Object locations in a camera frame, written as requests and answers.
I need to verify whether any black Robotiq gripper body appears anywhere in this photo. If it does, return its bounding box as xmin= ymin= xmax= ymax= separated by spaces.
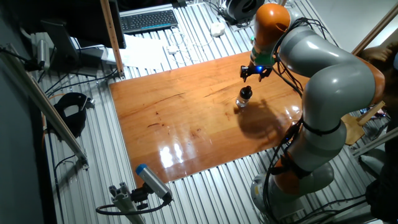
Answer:
xmin=246 ymin=64 xmax=271 ymax=77

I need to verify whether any white paper sheet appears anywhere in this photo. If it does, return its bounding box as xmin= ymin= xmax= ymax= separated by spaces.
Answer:
xmin=119 ymin=33 xmax=170 ymax=70

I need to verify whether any white lumpy plastic object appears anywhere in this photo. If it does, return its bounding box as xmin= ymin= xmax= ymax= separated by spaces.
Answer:
xmin=210 ymin=21 xmax=226 ymax=38

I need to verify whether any thin white charger cable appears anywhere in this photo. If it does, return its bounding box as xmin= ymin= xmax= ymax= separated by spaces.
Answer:
xmin=167 ymin=26 xmax=216 ymax=63

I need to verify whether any light wooden chair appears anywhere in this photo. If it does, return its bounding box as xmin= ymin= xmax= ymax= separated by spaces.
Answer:
xmin=340 ymin=100 xmax=387 ymax=147

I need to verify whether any large wooden board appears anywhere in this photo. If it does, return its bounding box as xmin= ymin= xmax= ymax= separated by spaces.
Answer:
xmin=108 ymin=51 xmax=311 ymax=188

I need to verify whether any grey camera with blue cap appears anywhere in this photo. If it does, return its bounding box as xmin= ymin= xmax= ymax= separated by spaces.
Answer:
xmin=135 ymin=163 xmax=174 ymax=203

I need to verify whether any black computer monitor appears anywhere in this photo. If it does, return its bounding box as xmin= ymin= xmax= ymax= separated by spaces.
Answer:
xmin=17 ymin=0 xmax=127 ymax=78

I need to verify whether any person in brown jacket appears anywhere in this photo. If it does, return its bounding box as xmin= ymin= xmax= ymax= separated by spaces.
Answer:
xmin=359 ymin=40 xmax=398 ymax=105

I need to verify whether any tall slanted frame pole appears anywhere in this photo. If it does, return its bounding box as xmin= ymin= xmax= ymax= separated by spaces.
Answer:
xmin=99 ymin=0 xmax=126 ymax=79

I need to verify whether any brown diagonal frame beam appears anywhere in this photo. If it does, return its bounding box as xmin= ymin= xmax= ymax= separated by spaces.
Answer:
xmin=351 ymin=2 xmax=398 ymax=57

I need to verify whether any black clamp bracket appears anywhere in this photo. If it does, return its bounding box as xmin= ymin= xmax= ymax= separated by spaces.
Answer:
xmin=46 ymin=91 xmax=95 ymax=139

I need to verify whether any silver cylindrical device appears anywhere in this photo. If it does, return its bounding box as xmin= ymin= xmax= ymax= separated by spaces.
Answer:
xmin=36 ymin=38 xmax=51 ymax=71

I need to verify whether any black computer keyboard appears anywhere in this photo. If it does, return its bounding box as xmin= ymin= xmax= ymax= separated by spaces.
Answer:
xmin=119 ymin=9 xmax=179 ymax=35

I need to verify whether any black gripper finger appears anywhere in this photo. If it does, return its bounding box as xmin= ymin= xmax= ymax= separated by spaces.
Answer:
xmin=258 ymin=69 xmax=274 ymax=83
xmin=239 ymin=65 xmax=251 ymax=83

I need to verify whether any black camera cable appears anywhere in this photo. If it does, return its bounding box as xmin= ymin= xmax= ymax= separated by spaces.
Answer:
xmin=95 ymin=198 xmax=170 ymax=217

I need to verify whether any long diagonal aluminium bar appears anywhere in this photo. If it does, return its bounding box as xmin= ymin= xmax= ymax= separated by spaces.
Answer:
xmin=0 ymin=43 xmax=90 ymax=170

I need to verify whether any aluminium profile camera mount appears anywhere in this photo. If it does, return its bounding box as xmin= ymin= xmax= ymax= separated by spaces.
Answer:
xmin=108 ymin=182 xmax=147 ymax=224

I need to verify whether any black round drum device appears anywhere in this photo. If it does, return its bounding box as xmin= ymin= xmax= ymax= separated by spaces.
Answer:
xmin=223 ymin=0 xmax=266 ymax=26

